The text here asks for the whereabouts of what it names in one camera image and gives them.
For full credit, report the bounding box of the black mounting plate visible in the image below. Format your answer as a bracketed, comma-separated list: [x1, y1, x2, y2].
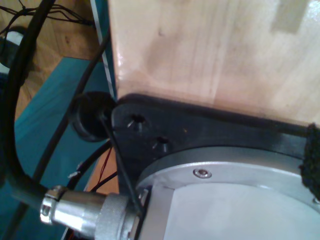
[109, 92, 320, 193]

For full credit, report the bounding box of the black round knob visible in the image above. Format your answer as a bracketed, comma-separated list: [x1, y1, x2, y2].
[69, 91, 117, 143]

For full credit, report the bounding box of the teal board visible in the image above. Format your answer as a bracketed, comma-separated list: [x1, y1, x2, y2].
[0, 56, 118, 240]

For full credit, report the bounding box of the thin black wire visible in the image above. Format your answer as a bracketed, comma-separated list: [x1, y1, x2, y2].
[99, 109, 145, 218]

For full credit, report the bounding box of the thin black cable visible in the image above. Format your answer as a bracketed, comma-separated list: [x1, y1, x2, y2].
[32, 29, 112, 181]

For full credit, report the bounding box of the thick cable silver connector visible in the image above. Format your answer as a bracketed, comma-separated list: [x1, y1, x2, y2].
[0, 0, 145, 240]

